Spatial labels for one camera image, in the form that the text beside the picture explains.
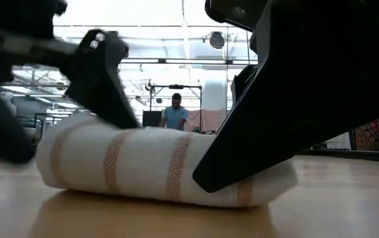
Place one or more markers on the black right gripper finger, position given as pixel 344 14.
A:
pixel 242 82
pixel 292 115

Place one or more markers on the white towel with red stripes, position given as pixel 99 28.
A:
pixel 143 165

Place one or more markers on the pink curtain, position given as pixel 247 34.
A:
pixel 209 120

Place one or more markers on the black tabletop robot device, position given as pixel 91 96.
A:
pixel 204 131

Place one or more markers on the black monitor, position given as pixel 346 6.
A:
pixel 151 119

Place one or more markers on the person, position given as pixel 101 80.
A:
pixel 372 134
pixel 174 115

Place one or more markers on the black metal frame stand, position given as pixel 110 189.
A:
pixel 176 87

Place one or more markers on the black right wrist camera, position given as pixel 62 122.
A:
pixel 235 13

